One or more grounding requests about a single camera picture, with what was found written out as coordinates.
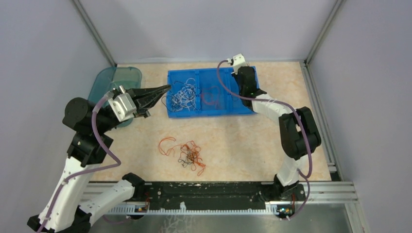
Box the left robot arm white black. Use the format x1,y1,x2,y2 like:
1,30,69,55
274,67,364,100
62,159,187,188
27,84,171,233

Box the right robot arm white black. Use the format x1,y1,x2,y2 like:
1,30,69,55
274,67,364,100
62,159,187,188
232,65,321,200

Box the teal translucent plastic tray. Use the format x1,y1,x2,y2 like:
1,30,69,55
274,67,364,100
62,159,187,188
87,67,142,129

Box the blue three-compartment plastic bin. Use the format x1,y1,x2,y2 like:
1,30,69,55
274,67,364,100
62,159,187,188
162,68,254,118

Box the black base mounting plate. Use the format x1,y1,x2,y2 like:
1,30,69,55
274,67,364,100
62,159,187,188
141,182,284,211

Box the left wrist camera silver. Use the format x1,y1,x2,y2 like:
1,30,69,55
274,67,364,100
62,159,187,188
108,85,137,122

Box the orange cable in bin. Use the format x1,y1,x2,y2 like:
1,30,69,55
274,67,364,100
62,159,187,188
199,85,223,110

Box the white cables in bin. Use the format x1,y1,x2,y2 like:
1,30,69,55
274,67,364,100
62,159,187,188
171,77,198,113

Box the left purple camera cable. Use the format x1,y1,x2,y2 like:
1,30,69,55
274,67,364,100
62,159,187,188
37,91,122,233

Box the purple camera cable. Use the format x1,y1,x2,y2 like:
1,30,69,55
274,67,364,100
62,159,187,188
37,91,122,233
216,59,313,221

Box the white slotted cable duct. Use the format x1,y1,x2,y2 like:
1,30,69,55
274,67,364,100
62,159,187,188
103,203,280,216

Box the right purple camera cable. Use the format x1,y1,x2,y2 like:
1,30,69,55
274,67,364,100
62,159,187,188
216,59,313,221

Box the aluminium frame rail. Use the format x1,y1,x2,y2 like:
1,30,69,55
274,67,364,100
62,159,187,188
300,60,370,233

